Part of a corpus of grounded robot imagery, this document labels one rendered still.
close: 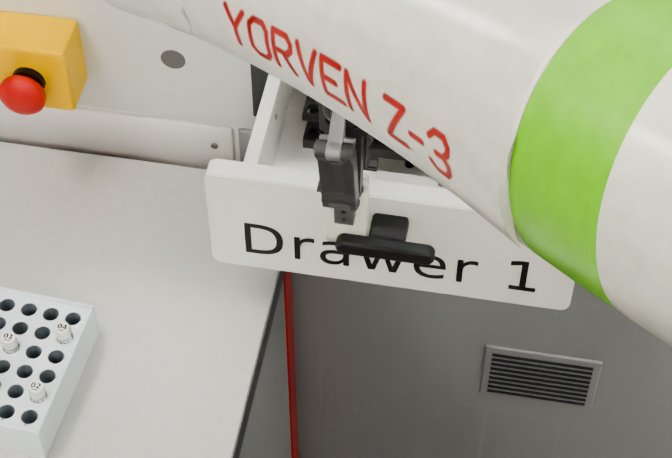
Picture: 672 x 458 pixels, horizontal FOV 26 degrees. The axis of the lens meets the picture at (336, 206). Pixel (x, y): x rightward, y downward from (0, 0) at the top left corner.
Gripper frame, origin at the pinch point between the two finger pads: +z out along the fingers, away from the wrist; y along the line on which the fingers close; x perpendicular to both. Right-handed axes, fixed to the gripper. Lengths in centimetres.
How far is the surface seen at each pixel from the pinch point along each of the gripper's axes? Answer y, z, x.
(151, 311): 0.2, 17.1, -16.7
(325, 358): -18, 49, -5
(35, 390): 12.2, 12.2, -22.2
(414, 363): -18, 47, 4
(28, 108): -11.0, 6.2, -29.2
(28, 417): 13.3, 14.6, -22.9
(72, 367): 8.4, 14.4, -20.7
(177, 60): -18.3, 5.7, -18.0
